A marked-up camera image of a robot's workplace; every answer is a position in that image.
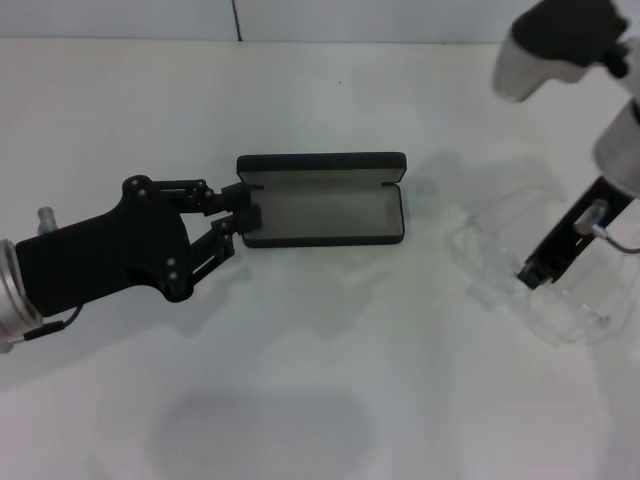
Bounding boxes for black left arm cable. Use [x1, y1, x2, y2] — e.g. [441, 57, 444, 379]
[9, 303, 84, 345]

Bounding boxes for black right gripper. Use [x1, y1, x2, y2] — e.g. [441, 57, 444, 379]
[517, 177, 632, 292]

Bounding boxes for clear white glasses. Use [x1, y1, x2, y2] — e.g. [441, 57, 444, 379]
[447, 187, 626, 347]

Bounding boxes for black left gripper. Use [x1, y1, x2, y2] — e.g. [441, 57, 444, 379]
[14, 174, 264, 319]

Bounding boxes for black glasses case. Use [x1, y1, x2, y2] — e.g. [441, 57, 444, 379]
[235, 151, 409, 250]

